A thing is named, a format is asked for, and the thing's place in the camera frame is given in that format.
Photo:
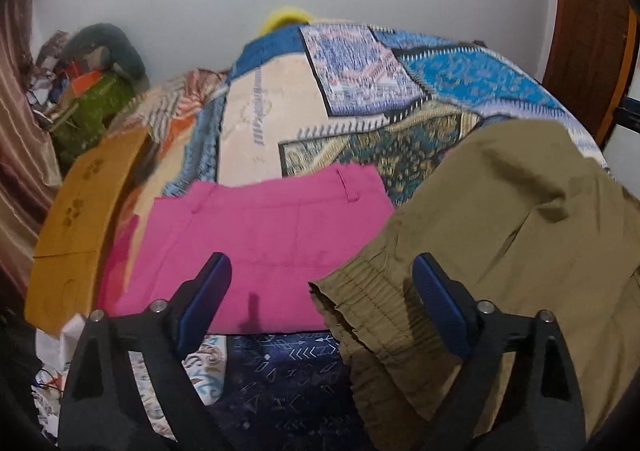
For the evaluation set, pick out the olive khaki pants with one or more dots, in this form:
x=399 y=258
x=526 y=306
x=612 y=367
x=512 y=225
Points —
x=520 y=217

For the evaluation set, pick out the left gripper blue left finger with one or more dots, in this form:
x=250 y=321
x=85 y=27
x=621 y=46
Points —
x=197 y=302

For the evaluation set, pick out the green storage basket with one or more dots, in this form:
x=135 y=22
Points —
x=85 y=121

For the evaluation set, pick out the striped orange blanket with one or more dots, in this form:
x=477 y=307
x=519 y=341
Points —
x=170 y=108

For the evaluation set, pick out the blue patchwork bed cover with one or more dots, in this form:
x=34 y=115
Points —
x=298 y=100

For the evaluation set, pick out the striped brown curtain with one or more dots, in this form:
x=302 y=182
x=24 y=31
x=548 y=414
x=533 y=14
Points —
x=30 y=177

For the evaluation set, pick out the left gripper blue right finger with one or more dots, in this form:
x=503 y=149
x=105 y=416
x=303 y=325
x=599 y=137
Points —
x=447 y=303

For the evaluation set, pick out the brown wooden door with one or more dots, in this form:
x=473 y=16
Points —
x=594 y=46

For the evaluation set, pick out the pink folded pants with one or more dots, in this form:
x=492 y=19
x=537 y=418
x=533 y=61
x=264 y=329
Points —
x=279 y=235

